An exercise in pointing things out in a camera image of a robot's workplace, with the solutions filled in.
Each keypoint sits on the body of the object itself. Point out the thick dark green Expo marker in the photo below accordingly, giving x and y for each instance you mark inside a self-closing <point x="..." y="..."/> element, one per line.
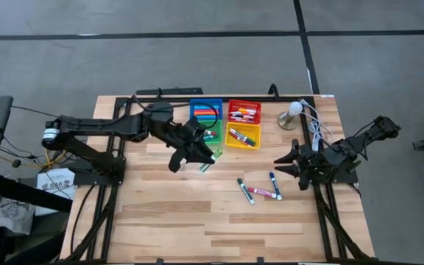
<point x="246" y="191"/>

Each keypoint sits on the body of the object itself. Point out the thick red Expo marker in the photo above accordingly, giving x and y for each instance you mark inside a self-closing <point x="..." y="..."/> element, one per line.
<point x="211" y="132"/>

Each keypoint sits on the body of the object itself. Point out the thick teal Expo marker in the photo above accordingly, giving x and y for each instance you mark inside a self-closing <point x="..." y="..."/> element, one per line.
<point x="209" y="138"/>

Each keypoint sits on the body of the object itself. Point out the thin pink capped marker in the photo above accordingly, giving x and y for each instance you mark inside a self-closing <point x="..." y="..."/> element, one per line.
<point x="243" y="117"/>
<point x="250" y="112"/>

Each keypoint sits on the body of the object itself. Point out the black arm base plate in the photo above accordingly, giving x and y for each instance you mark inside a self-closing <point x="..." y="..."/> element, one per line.
<point x="348" y="178"/>
<point x="87" y="180"/>

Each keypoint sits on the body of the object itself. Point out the thin black capped marker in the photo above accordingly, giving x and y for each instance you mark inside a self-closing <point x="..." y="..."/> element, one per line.
<point x="238" y="115"/>

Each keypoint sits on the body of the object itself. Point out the blue plastic basket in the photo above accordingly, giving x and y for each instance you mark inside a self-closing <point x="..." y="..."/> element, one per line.
<point x="197" y="102"/>

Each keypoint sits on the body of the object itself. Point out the red plastic basket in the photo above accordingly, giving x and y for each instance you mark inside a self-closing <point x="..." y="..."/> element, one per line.
<point x="243" y="104"/>

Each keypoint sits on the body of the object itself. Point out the thick blue Expo marker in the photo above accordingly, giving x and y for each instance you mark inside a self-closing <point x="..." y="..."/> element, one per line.
<point x="276" y="186"/>

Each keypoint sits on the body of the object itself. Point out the orange Sharpie highlighter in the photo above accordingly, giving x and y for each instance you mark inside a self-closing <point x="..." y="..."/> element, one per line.
<point x="205" y="113"/>

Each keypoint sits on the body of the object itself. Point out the black bar device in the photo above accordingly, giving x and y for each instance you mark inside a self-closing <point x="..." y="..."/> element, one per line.
<point x="182" y="91"/>

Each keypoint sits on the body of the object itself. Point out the black diagonal beam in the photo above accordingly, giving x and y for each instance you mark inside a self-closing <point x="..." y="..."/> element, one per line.
<point x="31" y="193"/>

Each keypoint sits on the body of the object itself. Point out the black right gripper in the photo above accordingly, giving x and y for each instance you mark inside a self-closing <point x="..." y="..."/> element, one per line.
<point x="313" y="163"/>

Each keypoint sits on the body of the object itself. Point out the grey patterned cloth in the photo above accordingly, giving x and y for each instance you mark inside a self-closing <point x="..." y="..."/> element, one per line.
<point x="15" y="217"/>

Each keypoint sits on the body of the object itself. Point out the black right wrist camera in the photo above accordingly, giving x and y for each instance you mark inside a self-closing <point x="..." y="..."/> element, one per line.
<point x="303" y="183"/>

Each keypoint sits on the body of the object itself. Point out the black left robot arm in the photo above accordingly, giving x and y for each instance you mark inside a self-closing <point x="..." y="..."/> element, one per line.
<point x="98" y="125"/>

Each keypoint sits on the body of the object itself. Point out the white bulb lamp wooden base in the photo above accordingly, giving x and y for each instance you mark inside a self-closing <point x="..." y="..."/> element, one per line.
<point x="291" y="112"/>

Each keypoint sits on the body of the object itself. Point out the pink highlighter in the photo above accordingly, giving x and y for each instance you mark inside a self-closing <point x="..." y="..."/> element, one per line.
<point x="206" y="110"/>

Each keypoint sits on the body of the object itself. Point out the light blue highlighter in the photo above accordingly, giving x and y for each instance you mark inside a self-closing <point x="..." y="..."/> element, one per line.
<point x="205" y="117"/>
<point x="204" y="107"/>

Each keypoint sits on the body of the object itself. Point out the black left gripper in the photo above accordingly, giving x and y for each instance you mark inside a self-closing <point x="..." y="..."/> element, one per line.
<point x="186" y="138"/>

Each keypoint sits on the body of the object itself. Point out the green plastic basket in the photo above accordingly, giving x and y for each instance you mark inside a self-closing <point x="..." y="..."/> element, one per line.
<point x="220" y="129"/>

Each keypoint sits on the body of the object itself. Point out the thin green Expo marker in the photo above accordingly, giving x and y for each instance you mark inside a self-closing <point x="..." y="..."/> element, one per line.
<point x="241" y="135"/>

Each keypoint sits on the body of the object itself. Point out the thick magenta Expo marker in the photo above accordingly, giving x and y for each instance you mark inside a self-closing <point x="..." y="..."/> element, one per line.
<point x="262" y="192"/>

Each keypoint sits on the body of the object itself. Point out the thin purple Expo marker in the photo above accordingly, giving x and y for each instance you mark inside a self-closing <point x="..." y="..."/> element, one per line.
<point x="249" y="143"/>

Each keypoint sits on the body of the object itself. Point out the black arched clamp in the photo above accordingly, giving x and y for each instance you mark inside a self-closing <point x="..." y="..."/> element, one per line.
<point x="274" y="90"/>

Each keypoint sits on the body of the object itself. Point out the thin red capped marker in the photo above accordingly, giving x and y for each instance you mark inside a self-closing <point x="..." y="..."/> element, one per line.
<point x="237" y="139"/>

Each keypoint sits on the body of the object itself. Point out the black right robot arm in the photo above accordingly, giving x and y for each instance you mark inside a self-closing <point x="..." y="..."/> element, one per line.
<point x="363" y="143"/>

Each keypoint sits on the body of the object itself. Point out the thick light green Expo marker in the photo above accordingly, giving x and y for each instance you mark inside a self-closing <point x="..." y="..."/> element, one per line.
<point x="205" y="167"/>

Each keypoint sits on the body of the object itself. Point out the white printed paper sheet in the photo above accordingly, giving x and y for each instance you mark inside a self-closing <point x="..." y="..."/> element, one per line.
<point x="55" y="182"/>

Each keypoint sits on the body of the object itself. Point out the yellow plastic basket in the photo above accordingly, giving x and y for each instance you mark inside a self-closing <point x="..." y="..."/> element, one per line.
<point x="234" y="145"/>

